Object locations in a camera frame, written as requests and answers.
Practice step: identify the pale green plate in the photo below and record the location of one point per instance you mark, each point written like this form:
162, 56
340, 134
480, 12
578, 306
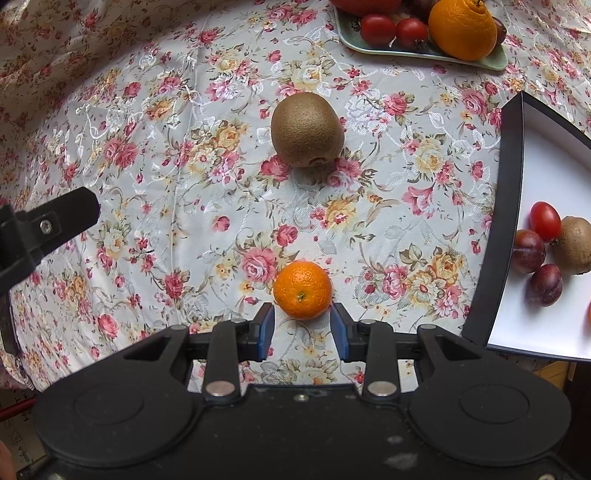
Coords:
415, 55

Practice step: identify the large knobby orange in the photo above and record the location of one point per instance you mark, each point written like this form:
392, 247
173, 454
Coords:
464, 30

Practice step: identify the dark purple plum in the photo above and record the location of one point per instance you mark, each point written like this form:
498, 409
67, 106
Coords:
499, 30
545, 285
420, 4
528, 251

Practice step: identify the red apple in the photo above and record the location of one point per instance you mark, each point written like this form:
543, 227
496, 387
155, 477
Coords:
364, 5

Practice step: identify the small tangerine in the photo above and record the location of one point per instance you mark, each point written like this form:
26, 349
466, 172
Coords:
302, 290

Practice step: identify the brown kiwi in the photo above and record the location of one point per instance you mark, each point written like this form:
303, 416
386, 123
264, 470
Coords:
575, 247
307, 129

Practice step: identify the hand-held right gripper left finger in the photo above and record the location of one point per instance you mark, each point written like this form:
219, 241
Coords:
265, 331

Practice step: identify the red cherry tomato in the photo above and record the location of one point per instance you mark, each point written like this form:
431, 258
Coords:
412, 32
377, 29
545, 222

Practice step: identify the cardboard carton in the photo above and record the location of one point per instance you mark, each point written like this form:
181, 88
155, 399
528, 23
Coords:
18, 415

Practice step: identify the floral tablecloth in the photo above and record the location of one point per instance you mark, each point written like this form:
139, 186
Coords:
161, 138

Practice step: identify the black cardboard box white inside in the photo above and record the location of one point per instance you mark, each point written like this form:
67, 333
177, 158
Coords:
512, 161

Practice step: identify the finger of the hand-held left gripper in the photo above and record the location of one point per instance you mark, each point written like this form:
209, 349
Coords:
60, 224

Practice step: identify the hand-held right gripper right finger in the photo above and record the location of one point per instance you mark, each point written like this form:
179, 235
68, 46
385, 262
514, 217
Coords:
339, 332

